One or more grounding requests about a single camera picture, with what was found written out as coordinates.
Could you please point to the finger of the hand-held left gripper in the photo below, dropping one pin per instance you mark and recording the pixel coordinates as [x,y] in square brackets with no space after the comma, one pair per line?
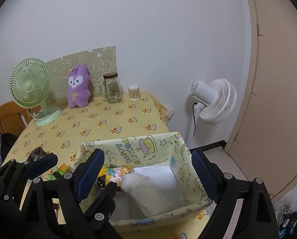
[106,199]
[42,163]

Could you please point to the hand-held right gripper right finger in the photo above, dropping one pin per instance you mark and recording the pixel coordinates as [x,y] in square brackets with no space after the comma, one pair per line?
[204,176]

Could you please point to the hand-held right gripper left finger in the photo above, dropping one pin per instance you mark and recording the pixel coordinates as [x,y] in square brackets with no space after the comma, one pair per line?
[88,176]

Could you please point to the colourful card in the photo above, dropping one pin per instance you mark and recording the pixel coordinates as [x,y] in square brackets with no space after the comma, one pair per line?
[61,168]

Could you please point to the yellow printed fabric basket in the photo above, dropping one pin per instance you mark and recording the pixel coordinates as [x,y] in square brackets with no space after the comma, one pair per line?
[163,144]

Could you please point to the small dark packet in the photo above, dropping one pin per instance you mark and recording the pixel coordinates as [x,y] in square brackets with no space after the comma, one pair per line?
[102,181]

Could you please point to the colourful cartoon packet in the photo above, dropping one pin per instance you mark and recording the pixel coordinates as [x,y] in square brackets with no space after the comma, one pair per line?
[113,173]

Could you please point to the black cloth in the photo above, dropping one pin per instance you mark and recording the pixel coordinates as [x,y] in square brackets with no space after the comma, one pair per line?
[8,144]

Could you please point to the white folded cloth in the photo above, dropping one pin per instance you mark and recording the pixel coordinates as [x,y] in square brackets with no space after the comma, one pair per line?
[158,171]

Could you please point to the wooden chair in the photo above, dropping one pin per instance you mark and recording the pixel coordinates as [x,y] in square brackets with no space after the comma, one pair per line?
[6,119]

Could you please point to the yellow printed tablecloth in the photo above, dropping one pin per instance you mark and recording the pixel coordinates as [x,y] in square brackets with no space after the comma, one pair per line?
[101,119]

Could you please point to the green desk fan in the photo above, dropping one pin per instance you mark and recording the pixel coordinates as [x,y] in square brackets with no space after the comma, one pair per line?
[29,87]

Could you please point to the white standing fan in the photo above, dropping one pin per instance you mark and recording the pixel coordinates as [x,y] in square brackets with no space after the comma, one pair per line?
[220,99]

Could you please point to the purple plush bunny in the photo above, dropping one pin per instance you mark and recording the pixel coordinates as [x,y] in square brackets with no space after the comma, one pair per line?
[78,89]

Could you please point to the glass jar with dark lid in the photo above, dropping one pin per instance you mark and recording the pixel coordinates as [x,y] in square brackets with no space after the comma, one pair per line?
[112,89]

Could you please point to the dark items in plastic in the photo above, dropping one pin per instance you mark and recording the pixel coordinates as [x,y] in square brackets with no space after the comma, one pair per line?
[286,216]

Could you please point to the cotton swab container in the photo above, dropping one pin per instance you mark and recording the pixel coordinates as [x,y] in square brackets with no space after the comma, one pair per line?
[134,93]

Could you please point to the green printed felt sheet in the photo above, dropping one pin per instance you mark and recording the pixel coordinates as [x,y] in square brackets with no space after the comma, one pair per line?
[98,64]

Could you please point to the beige door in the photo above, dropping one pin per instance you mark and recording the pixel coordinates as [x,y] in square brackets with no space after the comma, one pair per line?
[275,79]

